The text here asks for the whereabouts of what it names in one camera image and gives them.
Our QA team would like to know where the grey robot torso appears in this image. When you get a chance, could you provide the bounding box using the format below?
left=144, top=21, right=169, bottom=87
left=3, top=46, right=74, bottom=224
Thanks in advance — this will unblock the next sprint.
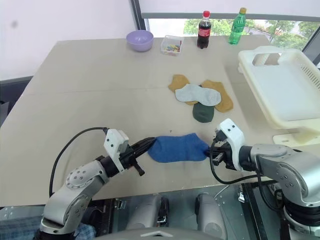
left=96, top=225, right=227, bottom=240

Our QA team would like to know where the dark green sock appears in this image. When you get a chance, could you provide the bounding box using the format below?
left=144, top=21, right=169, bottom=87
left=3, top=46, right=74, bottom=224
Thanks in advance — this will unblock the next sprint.
left=192, top=84, right=216, bottom=124

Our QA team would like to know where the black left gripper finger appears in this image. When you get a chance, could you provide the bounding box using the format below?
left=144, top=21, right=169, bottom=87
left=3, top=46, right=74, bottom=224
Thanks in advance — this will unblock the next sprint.
left=131, top=136, right=158, bottom=151
left=134, top=141, right=157, bottom=158

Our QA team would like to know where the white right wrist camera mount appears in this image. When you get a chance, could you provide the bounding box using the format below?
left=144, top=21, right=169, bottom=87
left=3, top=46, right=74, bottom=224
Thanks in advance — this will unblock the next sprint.
left=215, top=118, right=246, bottom=172

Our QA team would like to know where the purple bowl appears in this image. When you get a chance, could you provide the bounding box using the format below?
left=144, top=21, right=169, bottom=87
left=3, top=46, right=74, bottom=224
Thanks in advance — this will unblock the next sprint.
left=125, top=30, right=154, bottom=53

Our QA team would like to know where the green bottle with yellow cap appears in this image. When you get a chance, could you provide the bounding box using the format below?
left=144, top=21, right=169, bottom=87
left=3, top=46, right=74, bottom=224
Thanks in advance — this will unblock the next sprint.
left=228, top=7, right=249, bottom=46

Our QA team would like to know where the mustard yellow sock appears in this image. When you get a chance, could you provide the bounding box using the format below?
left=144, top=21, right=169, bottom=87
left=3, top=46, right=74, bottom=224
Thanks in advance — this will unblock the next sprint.
left=200, top=79, right=235, bottom=114
left=167, top=74, right=199, bottom=106

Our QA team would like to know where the grey sock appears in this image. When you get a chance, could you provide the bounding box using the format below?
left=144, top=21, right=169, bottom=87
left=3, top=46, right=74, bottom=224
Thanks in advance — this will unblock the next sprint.
left=174, top=83, right=222, bottom=106

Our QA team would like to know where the grey robot leg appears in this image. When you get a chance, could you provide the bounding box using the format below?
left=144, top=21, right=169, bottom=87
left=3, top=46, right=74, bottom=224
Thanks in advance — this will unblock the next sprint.
left=124, top=193, right=171, bottom=231
left=194, top=193, right=229, bottom=240

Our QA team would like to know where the dark furniture piece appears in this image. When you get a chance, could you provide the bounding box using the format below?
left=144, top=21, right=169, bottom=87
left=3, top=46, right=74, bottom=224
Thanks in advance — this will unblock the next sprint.
left=0, top=75, right=34, bottom=124

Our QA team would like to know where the blue plaid cloth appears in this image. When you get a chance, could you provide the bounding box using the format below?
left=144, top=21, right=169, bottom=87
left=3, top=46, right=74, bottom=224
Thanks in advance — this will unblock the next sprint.
left=0, top=215, right=97, bottom=240

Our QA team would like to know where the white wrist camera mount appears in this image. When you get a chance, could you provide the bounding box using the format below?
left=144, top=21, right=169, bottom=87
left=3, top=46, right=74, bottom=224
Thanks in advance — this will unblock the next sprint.
left=215, top=118, right=246, bottom=172
left=103, top=128, right=130, bottom=173

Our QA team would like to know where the clear box with colourful pieces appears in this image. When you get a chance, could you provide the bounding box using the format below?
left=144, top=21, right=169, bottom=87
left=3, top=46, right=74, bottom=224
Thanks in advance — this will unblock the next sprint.
left=159, top=34, right=186, bottom=57

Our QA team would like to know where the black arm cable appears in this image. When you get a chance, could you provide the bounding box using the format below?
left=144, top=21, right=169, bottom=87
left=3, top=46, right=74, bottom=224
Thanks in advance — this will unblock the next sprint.
left=208, top=134, right=286, bottom=211
left=48, top=126, right=111, bottom=199

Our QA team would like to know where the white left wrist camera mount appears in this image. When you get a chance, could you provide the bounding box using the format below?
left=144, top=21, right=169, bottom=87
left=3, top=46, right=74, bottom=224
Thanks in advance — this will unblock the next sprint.
left=103, top=128, right=130, bottom=173

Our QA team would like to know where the dark window frame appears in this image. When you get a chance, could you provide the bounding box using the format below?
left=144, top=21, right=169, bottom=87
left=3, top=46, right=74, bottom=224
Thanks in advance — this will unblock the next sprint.
left=136, top=0, right=320, bottom=55

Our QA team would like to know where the blue sock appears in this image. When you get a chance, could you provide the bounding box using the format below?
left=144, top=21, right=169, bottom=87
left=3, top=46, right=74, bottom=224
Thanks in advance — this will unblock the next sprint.
left=147, top=132, right=210, bottom=164

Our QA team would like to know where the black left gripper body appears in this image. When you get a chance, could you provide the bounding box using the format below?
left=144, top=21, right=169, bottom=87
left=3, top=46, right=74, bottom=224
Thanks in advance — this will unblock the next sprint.
left=119, top=144, right=146, bottom=177

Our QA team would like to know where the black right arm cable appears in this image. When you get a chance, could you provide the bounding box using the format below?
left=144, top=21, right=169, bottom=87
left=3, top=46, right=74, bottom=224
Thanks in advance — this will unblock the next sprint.
left=208, top=134, right=286, bottom=211

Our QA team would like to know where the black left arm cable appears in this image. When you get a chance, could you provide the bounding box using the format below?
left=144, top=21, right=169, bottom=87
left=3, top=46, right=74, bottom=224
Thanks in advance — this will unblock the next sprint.
left=48, top=126, right=111, bottom=199

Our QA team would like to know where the white plastic basket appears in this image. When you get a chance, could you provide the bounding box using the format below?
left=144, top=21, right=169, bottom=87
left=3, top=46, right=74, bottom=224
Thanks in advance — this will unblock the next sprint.
left=236, top=45, right=320, bottom=130

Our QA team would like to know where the cola bottle with red cap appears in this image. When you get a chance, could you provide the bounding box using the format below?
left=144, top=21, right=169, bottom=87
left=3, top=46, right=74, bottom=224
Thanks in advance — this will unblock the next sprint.
left=196, top=10, right=213, bottom=50

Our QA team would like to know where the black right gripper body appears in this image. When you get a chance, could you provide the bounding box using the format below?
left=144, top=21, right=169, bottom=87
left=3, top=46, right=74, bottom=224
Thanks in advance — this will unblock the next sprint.
left=210, top=141, right=235, bottom=169

